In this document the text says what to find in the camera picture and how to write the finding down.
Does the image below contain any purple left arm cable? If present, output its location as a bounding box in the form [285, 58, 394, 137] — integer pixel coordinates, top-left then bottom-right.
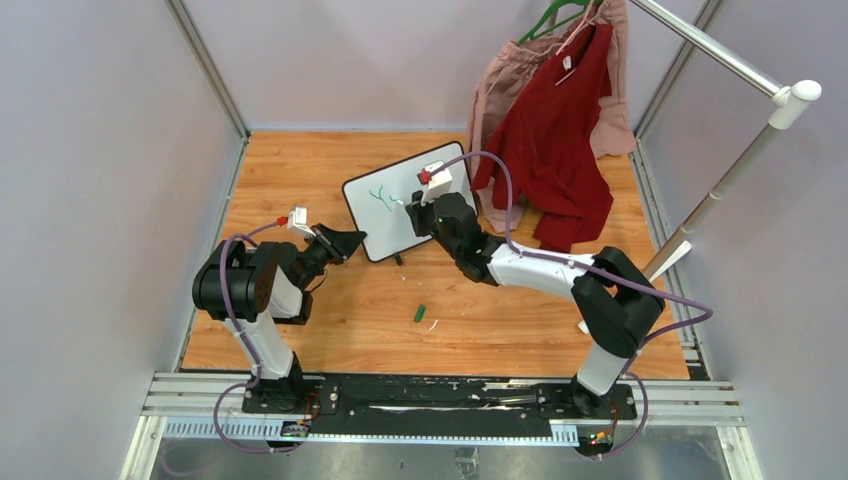
[211, 215, 303, 456]

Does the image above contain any green clothes hanger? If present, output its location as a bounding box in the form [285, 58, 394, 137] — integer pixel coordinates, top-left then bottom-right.
[514, 0, 598, 46]

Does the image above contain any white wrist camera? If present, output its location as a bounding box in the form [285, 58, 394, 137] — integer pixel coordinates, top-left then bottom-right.
[285, 205, 316, 240]
[417, 161, 453, 205]

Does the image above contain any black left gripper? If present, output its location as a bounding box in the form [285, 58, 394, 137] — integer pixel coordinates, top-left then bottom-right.
[297, 224, 365, 290]

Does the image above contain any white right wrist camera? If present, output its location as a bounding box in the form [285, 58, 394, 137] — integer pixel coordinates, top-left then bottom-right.
[417, 161, 453, 205]

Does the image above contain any white whiteboard black frame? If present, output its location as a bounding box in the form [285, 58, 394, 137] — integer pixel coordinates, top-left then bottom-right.
[342, 141, 464, 263]

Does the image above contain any pink hanging garment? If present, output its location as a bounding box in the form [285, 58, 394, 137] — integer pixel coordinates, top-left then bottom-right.
[465, 0, 639, 233]

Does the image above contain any silver clothes rack pole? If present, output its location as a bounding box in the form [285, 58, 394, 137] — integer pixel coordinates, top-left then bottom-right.
[640, 1, 822, 272]

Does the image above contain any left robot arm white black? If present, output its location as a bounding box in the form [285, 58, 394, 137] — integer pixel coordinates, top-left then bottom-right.
[191, 224, 367, 417]

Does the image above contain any green marker cap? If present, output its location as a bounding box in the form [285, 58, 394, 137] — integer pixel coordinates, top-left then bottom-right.
[413, 304, 426, 323]

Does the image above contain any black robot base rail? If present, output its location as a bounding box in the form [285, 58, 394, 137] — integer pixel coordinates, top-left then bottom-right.
[142, 373, 744, 448]

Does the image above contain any white clothes rack base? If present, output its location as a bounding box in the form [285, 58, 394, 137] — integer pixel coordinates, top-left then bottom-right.
[576, 239, 694, 336]

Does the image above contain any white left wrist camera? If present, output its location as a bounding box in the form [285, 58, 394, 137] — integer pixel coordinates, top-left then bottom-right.
[285, 205, 316, 240]

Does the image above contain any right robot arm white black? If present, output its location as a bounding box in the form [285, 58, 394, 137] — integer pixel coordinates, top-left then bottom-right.
[405, 192, 665, 418]

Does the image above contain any red hanging shirt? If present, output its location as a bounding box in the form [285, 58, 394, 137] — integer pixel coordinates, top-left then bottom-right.
[472, 24, 613, 252]

